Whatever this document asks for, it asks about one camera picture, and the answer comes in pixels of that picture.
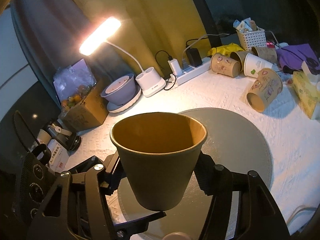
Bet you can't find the plain brown paper cup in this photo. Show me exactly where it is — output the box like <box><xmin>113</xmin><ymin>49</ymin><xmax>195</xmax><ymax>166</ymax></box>
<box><xmin>110</xmin><ymin>112</ymin><xmax>208</xmax><ymax>211</ymax></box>

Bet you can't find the patterned cup lying front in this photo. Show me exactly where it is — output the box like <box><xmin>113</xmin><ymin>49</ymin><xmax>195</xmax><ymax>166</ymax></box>
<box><xmin>246</xmin><ymin>68</ymin><xmax>283</xmax><ymax>113</ymax></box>

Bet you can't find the patterned cup lying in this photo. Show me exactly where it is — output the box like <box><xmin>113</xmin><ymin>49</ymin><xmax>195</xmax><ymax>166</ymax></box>
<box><xmin>246</xmin><ymin>68</ymin><xmax>283</xmax><ymax>113</ymax></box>
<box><xmin>210</xmin><ymin>53</ymin><xmax>241</xmax><ymax>78</ymax></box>

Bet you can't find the white paper cup green print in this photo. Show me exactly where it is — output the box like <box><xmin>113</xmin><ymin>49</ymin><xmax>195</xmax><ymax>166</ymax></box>
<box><xmin>244</xmin><ymin>53</ymin><xmax>273</xmax><ymax>78</ymax></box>

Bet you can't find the patterned cup lying left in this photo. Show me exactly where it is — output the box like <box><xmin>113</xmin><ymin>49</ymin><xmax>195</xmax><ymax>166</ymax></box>
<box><xmin>210</xmin><ymin>53</ymin><xmax>241</xmax><ymax>78</ymax></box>

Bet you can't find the brown cup lying back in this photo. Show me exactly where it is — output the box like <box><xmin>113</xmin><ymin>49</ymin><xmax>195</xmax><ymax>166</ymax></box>
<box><xmin>230</xmin><ymin>50</ymin><xmax>253</xmax><ymax>72</ymax></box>

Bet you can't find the brown cup lying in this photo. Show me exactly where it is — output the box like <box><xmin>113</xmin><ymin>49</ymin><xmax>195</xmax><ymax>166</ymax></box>
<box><xmin>251</xmin><ymin>47</ymin><xmax>278</xmax><ymax>64</ymax></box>
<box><xmin>230</xmin><ymin>50</ymin><xmax>253</xmax><ymax>72</ymax></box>

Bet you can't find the brown cup lying rear right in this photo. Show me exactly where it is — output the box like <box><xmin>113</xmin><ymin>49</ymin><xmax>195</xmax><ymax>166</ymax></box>
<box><xmin>251</xmin><ymin>47</ymin><xmax>278</xmax><ymax>64</ymax></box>

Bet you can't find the operator thumb tip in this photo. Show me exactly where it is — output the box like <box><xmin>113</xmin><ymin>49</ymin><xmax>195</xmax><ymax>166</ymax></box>
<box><xmin>162</xmin><ymin>232</ymin><xmax>191</xmax><ymax>240</ymax></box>

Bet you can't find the white medicine box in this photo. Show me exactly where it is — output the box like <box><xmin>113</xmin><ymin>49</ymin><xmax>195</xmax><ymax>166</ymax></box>
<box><xmin>47</xmin><ymin>139</ymin><xmax>69</xmax><ymax>173</ymax></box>

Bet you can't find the grey round placemat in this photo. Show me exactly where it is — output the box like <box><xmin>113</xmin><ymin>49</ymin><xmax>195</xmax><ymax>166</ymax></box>
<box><xmin>131</xmin><ymin>108</ymin><xmax>273</xmax><ymax>239</ymax></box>

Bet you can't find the black coffee grinder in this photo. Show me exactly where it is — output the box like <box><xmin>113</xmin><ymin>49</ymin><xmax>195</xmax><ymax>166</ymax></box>
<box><xmin>43</xmin><ymin>120</ymin><xmax>81</xmax><ymax>152</ymax></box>

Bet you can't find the white plate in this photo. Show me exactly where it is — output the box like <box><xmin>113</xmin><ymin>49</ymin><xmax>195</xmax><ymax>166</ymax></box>
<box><xmin>106</xmin><ymin>84</ymin><xmax>143</xmax><ymax>114</ymax></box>

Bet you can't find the cardboard box with fruit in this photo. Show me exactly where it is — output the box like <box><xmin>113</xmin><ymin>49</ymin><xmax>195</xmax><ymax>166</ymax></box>
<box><xmin>53</xmin><ymin>59</ymin><xmax>110</xmax><ymax>132</ymax></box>

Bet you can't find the purple bowl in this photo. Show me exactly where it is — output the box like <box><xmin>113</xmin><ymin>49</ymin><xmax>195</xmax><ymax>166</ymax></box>
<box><xmin>100</xmin><ymin>73</ymin><xmax>136</xmax><ymax>105</ymax></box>

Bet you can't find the yellow tissue box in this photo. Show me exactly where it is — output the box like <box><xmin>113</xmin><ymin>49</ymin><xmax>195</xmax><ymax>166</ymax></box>
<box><xmin>292</xmin><ymin>72</ymin><xmax>319</xmax><ymax>120</ymax></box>

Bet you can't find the white power strip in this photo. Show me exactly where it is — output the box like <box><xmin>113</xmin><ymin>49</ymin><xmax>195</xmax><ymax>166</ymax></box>
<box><xmin>169</xmin><ymin>57</ymin><xmax>211</xmax><ymax>86</ymax></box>

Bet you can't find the white desk lamp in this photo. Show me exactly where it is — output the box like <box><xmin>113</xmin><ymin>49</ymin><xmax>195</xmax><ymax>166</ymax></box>
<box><xmin>79</xmin><ymin>16</ymin><xmax>166</xmax><ymax>98</ymax></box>

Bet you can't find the white usb charger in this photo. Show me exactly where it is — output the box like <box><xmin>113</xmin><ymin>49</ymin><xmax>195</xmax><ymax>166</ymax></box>
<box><xmin>168</xmin><ymin>59</ymin><xmax>182</xmax><ymax>76</ymax></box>

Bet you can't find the yellow plastic bag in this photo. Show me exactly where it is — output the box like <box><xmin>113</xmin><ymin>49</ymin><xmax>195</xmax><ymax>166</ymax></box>
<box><xmin>207</xmin><ymin>43</ymin><xmax>244</xmax><ymax>57</ymax></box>

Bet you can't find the purple cloth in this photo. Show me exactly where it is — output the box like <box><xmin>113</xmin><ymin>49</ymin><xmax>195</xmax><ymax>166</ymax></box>
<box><xmin>276</xmin><ymin>43</ymin><xmax>319</xmax><ymax>75</ymax></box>

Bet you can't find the black power adapter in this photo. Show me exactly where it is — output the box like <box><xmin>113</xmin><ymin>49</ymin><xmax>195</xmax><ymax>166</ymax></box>
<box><xmin>185</xmin><ymin>48</ymin><xmax>202</xmax><ymax>67</ymax></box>

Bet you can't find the white plastic basket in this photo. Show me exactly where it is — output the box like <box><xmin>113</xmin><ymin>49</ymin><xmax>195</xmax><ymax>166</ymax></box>
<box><xmin>236</xmin><ymin>27</ymin><xmax>267</xmax><ymax>51</ymax></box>

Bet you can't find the yellow curtain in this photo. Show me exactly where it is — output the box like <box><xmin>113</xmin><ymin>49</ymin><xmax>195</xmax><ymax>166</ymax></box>
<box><xmin>73</xmin><ymin>0</ymin><xmax>206</xmax><ymax>76</ymax></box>

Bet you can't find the black cable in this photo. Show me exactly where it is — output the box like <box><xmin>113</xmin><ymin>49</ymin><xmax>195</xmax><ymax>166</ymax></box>
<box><xmin>154</xmin><ymin>49</ymin><xmax>178</xmax><ymax>91</ymax></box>

